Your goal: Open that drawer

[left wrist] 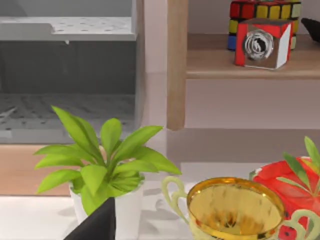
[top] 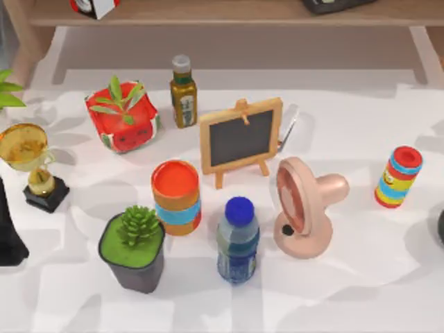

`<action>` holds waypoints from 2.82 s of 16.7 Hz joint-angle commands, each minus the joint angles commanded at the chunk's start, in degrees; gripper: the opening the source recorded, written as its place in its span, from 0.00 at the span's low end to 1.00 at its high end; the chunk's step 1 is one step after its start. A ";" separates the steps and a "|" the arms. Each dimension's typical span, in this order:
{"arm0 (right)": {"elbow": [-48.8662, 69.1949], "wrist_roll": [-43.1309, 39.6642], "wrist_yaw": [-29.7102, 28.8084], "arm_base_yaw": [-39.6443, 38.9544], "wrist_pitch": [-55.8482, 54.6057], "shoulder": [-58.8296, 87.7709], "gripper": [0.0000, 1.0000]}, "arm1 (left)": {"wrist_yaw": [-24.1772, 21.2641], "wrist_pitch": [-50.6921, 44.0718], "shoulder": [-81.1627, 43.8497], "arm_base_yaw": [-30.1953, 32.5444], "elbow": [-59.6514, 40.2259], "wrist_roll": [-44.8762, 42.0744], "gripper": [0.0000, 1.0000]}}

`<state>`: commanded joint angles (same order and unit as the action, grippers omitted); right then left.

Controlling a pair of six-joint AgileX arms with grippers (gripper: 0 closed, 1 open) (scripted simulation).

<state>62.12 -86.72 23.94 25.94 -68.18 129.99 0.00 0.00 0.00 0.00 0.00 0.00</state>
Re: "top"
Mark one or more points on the wooden framed blackboard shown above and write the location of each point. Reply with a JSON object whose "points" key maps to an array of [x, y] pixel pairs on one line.
{"points": [[239, 137]]}

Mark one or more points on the orange and blue can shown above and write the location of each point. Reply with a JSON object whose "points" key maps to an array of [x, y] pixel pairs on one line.
{"points": [[177, 197]]}

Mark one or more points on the blue cap water bottle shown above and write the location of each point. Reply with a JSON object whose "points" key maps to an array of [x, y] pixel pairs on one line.
{"points": [[237, 243]]}

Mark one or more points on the olive green bottle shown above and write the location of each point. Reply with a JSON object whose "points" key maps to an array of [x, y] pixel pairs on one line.
{"points": [[184, 95]]}

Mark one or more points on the pink desk fan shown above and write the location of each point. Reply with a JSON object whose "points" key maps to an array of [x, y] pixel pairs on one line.
{"points": [[298, 208]]}

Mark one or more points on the red watermelon plant pot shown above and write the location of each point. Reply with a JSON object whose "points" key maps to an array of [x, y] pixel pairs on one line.
{"points": [[125, 119]]}

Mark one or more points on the black pot green plant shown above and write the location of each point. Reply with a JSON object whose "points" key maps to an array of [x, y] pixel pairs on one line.
{"points": [[133, 253]]}

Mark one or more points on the wooden open shelf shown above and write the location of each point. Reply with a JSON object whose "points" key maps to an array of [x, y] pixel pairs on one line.
{"points": [[222, 21]]}

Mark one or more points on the red yellow striped can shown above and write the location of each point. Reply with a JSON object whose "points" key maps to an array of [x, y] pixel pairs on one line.
{"points": [[397, 182]]}

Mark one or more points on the gold trophy black base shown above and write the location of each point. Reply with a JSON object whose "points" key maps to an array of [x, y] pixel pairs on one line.
{"points": [[29, 157]]}

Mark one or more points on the black device on shelf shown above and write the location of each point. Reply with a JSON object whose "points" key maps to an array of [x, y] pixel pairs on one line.
{"points": [[333, 5]]}

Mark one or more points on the red and white box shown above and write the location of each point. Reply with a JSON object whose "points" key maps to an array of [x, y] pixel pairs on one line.
{"points": [[95, 7]]}

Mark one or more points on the dark round object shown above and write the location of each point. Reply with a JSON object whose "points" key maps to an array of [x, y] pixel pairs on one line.
{"points": [[440, 225]]}

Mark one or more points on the green leafy plant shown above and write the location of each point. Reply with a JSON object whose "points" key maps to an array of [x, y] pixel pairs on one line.
{"points": [[8, 92]]}

